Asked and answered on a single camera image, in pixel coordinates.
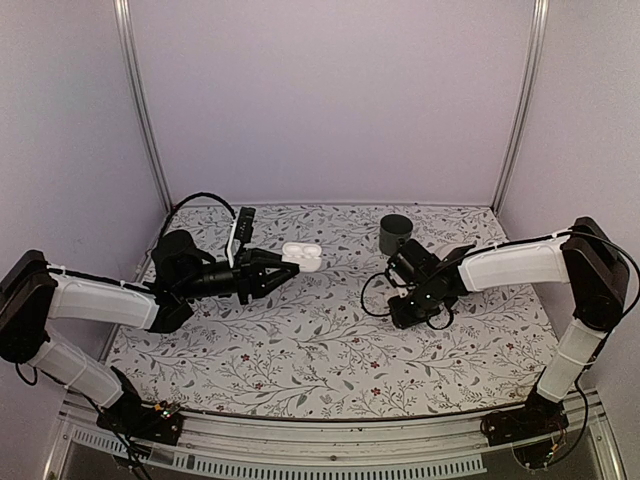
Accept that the dark grey mug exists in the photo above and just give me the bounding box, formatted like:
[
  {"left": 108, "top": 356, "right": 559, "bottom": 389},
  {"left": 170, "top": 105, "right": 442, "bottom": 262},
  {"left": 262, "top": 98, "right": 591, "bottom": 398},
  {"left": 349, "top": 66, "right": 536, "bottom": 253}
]
[{"left": 378, "top": 214, "right": 413, "bottom": 256}]

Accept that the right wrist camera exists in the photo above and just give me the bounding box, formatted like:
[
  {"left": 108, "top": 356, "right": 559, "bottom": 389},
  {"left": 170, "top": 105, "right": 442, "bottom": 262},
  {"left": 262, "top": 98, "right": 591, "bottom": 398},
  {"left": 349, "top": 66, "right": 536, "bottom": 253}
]
[{"left": 384, "top": 264, "right": 407, "bottom": 288}]

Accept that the front aluminium rail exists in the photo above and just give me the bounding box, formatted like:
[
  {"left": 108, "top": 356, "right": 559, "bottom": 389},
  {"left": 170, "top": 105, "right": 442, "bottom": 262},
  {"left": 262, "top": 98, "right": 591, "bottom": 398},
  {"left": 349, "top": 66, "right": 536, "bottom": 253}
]
[{"left": 44, "top": 390, "right": 631, "bottom": 479}]

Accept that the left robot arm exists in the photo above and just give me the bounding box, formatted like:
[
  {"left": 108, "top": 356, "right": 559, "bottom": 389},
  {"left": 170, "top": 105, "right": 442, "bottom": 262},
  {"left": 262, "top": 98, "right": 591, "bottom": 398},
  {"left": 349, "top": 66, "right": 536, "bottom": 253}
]
[{"left": 1, "top": 230, "right": 300, "bottom": 434}]

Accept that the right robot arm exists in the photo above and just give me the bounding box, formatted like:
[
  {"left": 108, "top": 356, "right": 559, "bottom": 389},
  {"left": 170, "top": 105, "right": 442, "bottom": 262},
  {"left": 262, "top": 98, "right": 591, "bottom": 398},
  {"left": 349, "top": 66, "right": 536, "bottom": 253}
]
[{"left": 384, "top": 216, "right": 639, "bottom": 436}]

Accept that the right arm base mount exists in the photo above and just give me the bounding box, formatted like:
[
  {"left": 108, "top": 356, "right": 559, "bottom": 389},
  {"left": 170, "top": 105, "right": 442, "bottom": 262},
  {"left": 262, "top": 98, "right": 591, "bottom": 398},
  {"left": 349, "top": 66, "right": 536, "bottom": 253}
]
[{"left": 480, "top": 391, "right": 569, "bottom": 446}]

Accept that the right aluminium frame post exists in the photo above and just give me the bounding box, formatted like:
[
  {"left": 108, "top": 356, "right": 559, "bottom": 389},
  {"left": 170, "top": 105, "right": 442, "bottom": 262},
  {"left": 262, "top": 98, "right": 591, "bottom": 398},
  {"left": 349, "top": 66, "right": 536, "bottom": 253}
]
[{"left": 491, "top": 0, "right": 550, "bottom": 216}]

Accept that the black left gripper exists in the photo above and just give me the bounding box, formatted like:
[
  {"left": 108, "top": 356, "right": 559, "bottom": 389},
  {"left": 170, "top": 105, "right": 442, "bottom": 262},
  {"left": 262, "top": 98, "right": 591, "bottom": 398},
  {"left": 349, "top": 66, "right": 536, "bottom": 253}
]
[{"left": 177, "top": 247, "right": 299, "bottom": 304}]

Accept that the aluminium frame post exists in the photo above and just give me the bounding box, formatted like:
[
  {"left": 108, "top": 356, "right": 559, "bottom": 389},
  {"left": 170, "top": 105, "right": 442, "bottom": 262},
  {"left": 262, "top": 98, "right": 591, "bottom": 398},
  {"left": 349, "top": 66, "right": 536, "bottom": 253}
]
[
  {"left": 491, "top": 0, "right": 550, "bottom": 216},
  {"left": 113, "top": 0, "right": 172, "bottom": 212}
]

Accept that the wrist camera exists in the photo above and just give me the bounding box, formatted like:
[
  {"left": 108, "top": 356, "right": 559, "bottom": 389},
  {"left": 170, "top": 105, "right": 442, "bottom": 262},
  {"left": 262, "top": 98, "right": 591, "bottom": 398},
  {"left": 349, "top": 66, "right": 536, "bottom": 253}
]
[
  {"left": 384, "top": 264, "right": 407, "bottom": 288},
  {"left": 225, "top": 207, "right": 256, "bottom": 267}
]

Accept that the floral patterned table mat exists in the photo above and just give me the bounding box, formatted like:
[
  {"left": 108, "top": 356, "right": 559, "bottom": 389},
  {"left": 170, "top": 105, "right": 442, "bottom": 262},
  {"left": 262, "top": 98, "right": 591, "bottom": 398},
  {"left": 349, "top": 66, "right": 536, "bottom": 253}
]
[{"left": 107, "top": 204, "right": 557, "bottom": 419}]

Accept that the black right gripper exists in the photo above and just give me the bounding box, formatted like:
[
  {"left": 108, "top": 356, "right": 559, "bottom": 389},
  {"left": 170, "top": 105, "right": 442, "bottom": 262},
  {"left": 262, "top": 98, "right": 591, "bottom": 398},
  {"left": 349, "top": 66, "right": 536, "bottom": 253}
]
[{"left": 388, "top": 281, "right": 442, "bottom": 329}]

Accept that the white earbud case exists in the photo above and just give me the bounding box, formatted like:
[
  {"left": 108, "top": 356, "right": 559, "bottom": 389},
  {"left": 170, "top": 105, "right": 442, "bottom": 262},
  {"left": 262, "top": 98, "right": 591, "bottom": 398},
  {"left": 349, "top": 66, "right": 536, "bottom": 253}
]
[{"left": 282, "top": 242, "right": 322, "bottom": 273}]

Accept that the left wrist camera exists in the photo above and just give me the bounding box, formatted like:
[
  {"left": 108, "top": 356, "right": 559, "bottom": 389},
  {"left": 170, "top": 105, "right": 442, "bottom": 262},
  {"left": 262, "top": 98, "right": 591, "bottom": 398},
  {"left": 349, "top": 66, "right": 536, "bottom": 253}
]
[{"left": 225, "top": 207, "right": 256, "bottom": 267}]

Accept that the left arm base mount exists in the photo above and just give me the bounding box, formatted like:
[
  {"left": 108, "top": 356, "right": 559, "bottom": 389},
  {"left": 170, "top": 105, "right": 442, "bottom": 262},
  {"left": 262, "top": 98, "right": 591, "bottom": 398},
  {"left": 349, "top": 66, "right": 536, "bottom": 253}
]
[{"left": 96, "top": 367, "right": 184, "bottom": 446}]

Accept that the left aluminium frame post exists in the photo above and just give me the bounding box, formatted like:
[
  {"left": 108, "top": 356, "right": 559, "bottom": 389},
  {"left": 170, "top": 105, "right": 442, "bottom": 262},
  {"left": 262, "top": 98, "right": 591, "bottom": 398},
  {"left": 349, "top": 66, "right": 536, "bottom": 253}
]
[{"left": 113, "top": 0, "right": 172, "bottom": 212}]

